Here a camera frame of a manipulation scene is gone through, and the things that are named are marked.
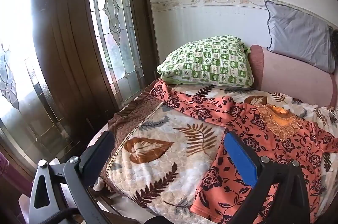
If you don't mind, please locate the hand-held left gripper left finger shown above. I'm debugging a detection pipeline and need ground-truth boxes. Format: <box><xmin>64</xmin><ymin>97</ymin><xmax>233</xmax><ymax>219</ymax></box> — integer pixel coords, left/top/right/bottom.
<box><xmin>28</xmin><ymin>131</ymin><xmax>114</xmax><ymax>224</ymax></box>

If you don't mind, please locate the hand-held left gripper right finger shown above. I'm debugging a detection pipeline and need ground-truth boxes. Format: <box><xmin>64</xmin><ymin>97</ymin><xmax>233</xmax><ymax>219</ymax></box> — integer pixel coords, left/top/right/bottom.
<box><xmin>224</xmin><ymin>131</ymin><xmax>315</xmax><ymax>224</ymax></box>

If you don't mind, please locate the orange floral shirt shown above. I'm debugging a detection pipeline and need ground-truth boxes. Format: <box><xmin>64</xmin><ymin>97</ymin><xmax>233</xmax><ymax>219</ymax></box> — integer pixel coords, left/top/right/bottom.
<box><xmin>150</xmin><ymin>80</ymin><xmax>338</xmax><ymax>224</ymax></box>

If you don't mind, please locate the leaf-print fleece blanket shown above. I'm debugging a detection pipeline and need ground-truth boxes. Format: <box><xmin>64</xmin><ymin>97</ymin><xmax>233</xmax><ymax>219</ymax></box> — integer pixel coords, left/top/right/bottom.
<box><xmin>107</xmin><ymin>82</ymin><xmax>338</xmax><ymax>224</ymax></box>

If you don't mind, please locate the pink bolster cushion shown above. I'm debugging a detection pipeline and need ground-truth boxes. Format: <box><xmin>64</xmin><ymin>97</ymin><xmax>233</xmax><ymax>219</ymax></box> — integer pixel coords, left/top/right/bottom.
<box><xmin>249</xmin><ymin>45</ymin><xmax>338</xmax><ymax>107</ymax></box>

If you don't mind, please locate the green checkered pillow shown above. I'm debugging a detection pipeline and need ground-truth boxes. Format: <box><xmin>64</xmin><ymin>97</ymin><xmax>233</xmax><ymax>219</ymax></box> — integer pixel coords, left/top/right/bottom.
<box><xmin>157</xmin><ymin>35</ymin><xmax>254</xmax><ymax>87</ymax></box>

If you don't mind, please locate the wooden door with leaded glass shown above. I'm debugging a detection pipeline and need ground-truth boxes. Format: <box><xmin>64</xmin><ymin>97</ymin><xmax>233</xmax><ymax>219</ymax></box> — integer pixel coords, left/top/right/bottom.
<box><xmin>0</xmin><ymin>0</ymin><xmax>160</xmax><ymax>177</ymax></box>

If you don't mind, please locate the grey pillow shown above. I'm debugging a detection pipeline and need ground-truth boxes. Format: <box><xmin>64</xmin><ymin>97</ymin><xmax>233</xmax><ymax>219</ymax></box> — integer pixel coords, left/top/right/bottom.
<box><xmin>265</xmin><ymin>0</ymin><xmax>336</xmax><ymax>73</ymax></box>

